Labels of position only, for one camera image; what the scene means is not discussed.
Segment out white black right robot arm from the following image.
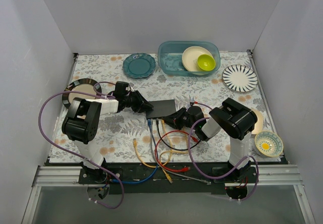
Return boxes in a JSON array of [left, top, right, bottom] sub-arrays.
[[163, 98, 257, 182]]

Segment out white plate blue stripes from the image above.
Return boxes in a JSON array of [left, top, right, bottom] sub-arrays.
[[222, 65, 258, 93]]

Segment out black network switch box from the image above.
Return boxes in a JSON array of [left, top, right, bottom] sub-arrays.
[[146, 99, 177, 119]]

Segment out yellow flower patterned bowl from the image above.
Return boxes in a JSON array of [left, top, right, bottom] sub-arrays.
[[254, 131, 284, 157]]

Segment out blue transparent plastic tub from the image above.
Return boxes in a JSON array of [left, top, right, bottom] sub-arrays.
[[157, 41, 221, 77]]

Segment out cream square dish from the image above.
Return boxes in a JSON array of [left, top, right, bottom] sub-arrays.
[[251, 108, 264, 135]]

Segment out cream plate in tub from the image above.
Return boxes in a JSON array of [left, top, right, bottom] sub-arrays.
[[182, 46, 213, 73]]

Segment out red ethernet cable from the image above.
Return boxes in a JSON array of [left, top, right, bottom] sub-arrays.
[[154, 130, 199, 172]]

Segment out black ethernet cable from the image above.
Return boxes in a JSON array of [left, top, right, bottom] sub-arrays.
[[155, 118, 202, 151]]

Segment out blue ethernet cable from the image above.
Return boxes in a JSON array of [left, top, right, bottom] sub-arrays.
[[111, 119, 158, 184]]

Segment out lime green bowl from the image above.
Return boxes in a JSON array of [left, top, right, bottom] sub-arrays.
[[197, 54, 216, 71]]

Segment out teal scalloped plate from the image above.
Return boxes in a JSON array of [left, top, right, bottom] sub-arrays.
[[123, 53, 156, 79]]

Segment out loose yellow ethernet cable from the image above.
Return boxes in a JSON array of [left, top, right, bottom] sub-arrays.
[[133, 138, 158, 169]]

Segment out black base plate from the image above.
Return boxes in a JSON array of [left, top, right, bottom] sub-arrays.
[[78, 162, 257, 195]]

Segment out grey ethernet cable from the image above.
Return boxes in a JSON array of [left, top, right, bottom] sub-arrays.
[[148, 119, 211, 184]]

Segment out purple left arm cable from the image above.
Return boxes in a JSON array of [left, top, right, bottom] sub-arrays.
[[38, 81, 126, 209]]

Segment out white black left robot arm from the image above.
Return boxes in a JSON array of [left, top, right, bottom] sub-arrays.
[[62, 81, 153, 184]]

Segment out yellow ethernet cable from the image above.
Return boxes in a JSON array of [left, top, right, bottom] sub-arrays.
[[161, 122, 175, 150], [158, 150, 190, 184], [133, 138, 158, 169]]

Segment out aluminium frame rail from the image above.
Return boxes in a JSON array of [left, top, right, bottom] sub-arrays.
[[21, 165, 85, 224]]

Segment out brown rimmed cream plate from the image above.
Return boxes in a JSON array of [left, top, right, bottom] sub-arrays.
[[62, 78, 102, 112]]

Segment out floral patterned table mat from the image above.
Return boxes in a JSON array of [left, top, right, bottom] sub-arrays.
[[49, 52, 281, 163]]

